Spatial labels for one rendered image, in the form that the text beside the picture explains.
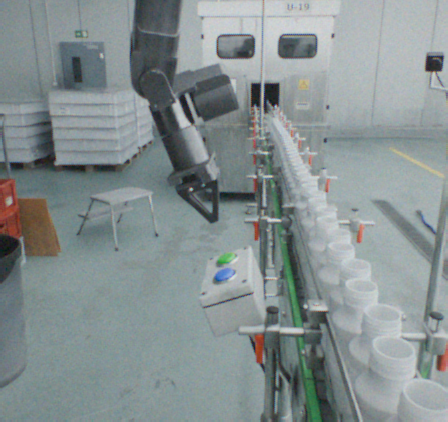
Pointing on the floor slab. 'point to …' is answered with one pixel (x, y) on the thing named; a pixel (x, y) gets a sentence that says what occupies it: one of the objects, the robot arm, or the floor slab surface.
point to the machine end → (226, 136)
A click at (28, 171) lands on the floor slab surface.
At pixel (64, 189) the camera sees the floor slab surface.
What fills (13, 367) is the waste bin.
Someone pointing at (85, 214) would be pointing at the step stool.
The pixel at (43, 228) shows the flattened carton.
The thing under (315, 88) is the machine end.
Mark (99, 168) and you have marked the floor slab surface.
